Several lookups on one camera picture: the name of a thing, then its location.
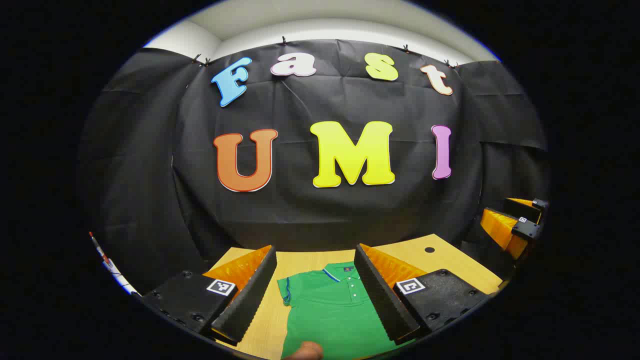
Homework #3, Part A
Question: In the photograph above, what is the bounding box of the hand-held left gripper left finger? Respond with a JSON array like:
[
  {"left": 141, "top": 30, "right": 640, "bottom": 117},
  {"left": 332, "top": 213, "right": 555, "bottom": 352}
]
[{"left": 141, "top": 244, "right": 278, "bottom": 347}]

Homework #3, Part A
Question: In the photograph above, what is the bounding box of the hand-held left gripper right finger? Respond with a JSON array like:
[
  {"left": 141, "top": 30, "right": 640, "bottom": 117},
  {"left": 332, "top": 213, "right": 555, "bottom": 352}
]
[{"left": 353, "top": 243, "right": 493, "bottom": 346}]

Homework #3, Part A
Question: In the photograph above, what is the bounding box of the green polo T-shirt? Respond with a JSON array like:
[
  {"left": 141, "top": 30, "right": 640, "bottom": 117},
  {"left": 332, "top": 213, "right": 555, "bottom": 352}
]
[{"left": 276, "top": 261, "right": 416, "bottom": 360}]

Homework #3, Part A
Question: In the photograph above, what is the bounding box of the black backdrop cloth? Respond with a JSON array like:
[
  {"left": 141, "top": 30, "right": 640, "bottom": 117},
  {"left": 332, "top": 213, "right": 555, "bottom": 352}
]
[{"left": 77, "top": 39, "right": 551, "bottom": 296}]

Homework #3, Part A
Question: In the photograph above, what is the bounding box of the white plastic device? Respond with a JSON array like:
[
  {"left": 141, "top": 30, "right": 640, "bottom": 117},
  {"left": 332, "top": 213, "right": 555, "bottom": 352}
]
[{"left": 89, "top": 231, "right": 141, "bottom": 296}]

